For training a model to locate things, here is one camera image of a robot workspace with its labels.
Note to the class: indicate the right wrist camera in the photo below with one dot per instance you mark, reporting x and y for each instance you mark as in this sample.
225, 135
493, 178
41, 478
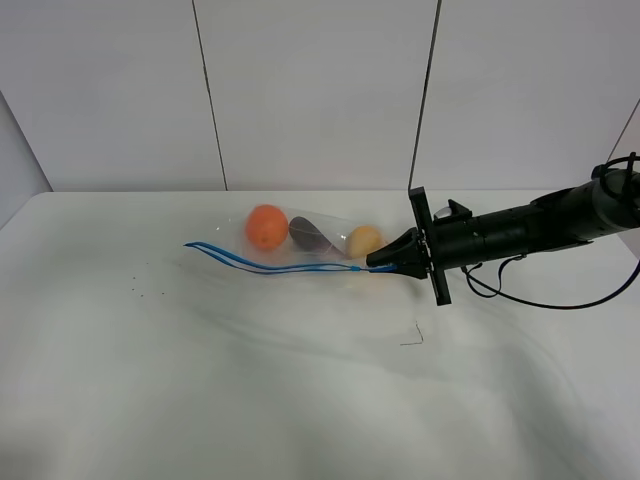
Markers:
453, 212

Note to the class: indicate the yellow lemon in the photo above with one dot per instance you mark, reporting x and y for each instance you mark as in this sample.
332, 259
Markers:
364, 240

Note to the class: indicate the clear zip bag blue seal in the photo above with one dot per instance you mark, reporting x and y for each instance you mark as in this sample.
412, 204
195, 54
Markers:
227, 244

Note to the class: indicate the orange fruit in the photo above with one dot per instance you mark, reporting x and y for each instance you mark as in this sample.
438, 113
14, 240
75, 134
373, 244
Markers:
266, 227

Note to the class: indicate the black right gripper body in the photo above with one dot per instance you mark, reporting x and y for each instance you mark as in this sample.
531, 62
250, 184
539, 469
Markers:
444, 246

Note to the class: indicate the purple eggplant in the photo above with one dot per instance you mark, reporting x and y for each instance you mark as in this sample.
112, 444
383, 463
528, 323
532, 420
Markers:
308, 238

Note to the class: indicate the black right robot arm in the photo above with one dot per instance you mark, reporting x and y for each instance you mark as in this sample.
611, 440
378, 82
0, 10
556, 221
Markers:
608, 204

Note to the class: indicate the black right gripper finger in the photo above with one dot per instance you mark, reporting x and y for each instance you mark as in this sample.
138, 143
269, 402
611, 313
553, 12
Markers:
405, 250
416, 271

